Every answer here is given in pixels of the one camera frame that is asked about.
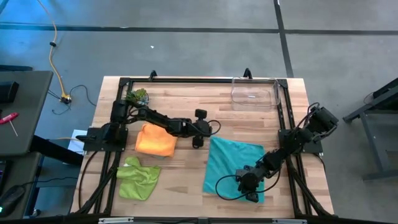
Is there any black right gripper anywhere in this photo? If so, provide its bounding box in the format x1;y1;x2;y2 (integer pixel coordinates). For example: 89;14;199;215
235;164;270;203

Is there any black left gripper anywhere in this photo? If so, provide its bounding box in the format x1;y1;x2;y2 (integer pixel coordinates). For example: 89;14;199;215
183;108;215;149

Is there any teal microfiber towel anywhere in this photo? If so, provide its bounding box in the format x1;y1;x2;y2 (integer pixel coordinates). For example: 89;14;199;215
202;136;266;204

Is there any orange microfiber towel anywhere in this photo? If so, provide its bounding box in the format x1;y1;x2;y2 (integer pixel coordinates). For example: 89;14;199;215
134;123;178;158

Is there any green microfiber towel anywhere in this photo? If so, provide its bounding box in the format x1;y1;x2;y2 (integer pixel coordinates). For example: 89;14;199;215
116;156;162;202

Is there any clear plastic bin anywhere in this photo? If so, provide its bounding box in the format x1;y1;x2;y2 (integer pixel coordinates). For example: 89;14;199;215
230;76;282;108

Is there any potted succulent plant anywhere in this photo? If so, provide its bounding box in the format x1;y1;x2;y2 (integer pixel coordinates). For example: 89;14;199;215
124;88;150;108

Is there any white paper sheet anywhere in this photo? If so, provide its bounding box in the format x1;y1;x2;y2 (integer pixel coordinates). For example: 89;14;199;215
71;129;87;156

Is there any grey metal stand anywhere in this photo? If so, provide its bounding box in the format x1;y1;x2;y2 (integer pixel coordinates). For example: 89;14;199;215
342;77;398;182

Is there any dark side table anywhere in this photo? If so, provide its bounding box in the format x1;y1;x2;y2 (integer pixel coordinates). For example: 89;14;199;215
0;70;54;157

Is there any black box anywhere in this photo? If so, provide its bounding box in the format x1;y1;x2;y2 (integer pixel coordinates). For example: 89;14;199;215
0;81;20;105

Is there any black computer mouse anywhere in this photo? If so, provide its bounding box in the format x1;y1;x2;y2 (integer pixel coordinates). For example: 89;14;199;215
0;184;26;216

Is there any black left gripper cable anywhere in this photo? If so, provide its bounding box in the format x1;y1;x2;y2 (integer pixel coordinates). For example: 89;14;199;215
206;119;222;137

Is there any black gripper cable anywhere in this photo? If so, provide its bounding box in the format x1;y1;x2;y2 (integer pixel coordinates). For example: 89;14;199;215
215;167;282;202
206;119;222;137

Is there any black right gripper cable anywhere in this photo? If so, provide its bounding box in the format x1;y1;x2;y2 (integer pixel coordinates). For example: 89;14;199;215
215;167;282;202

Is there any black metal table frame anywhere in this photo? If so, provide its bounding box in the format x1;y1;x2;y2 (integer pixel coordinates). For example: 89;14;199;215
70;67;335;218

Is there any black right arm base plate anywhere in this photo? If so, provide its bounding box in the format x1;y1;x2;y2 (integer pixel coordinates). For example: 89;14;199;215
277;128;324;154

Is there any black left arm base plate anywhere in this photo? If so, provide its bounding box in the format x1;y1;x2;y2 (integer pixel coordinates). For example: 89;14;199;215
75;126;129;153

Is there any thin black floor cable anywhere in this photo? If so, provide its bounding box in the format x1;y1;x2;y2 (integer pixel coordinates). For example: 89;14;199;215
46;83;98;116

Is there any yellow power cord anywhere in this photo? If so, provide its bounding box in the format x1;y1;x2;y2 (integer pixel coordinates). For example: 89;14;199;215
36;0;73;105

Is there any red-handled screwdriver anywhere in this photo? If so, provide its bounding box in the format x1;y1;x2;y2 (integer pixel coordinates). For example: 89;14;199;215
0;112;21;138

